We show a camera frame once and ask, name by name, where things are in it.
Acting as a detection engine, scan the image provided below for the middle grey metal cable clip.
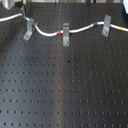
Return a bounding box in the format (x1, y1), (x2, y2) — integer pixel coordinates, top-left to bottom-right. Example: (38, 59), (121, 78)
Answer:
(63, 23), (69, 47)

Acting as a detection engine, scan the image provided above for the white cable with coloured bands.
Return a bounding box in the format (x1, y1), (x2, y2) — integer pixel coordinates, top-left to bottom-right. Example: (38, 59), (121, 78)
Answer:
(0, 14), (128, 37)

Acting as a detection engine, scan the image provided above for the right grey metal cable clip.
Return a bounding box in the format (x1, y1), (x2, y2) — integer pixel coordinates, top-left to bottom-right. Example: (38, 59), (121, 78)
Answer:
(102, 15), (111, 37)

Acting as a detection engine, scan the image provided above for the left grey metal cable clip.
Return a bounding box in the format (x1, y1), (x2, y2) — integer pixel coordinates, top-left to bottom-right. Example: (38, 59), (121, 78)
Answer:
(23, 18), (35, 41)

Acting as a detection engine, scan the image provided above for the grey metal cable clip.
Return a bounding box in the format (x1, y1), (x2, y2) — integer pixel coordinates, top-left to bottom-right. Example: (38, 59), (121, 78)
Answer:
(63, 23), (69, 47)
(23, 18), (35, 41)
(102, 15), (111, 37)

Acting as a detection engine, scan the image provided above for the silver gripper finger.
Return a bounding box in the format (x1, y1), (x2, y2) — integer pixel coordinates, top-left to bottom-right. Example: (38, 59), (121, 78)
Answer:
(21, 5), (26, 19)

